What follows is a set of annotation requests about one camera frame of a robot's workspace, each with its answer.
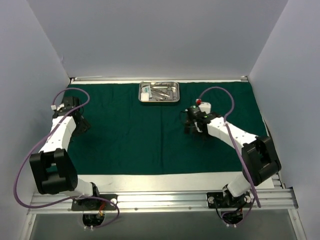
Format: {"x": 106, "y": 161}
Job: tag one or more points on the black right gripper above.
{"x": 189, "y": 127}

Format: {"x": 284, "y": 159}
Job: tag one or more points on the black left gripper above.
{"x": 81, "y": 124}

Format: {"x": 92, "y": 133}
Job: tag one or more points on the stainless steel instrument tray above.
{"x": 174, "y": 91}

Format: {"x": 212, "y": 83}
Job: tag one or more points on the white gauze packet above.
{"x": 145, "y": 94}

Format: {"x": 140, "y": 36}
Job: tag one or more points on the dark green surgical cloth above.
{"x": 128, "y": 137}

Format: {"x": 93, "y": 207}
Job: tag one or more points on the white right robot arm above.
{"x": 257, "y": 154}

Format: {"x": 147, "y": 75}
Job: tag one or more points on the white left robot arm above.
{"x": 52, "y": 168}

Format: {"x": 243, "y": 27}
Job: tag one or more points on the steel surgical scissors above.
{"x": 157, "y": 94}

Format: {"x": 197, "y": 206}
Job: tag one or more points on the steel surgical forceps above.
{"x": 160, "y": 86}

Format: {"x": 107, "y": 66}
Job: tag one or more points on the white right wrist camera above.
{"x": 205, "y": 106}

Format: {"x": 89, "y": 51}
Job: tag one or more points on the aluminium back frame rail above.
{"x": 101, "y": 79}

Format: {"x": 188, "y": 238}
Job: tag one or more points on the aluminium frame rail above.
{"x": 130, "y": 202}
{"x": 101, "y": 79}

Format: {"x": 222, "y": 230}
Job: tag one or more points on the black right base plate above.
{"x": 223, "y": 200}

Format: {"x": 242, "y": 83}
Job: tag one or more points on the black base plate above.
{"x": 223, "y": 200}
{"x": 107, "y": 202}

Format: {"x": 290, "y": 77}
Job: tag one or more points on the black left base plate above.
{"x": 107, "y": 202}

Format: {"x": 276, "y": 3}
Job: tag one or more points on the aluminium front frame rail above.
{"x": 130, "y": 202}

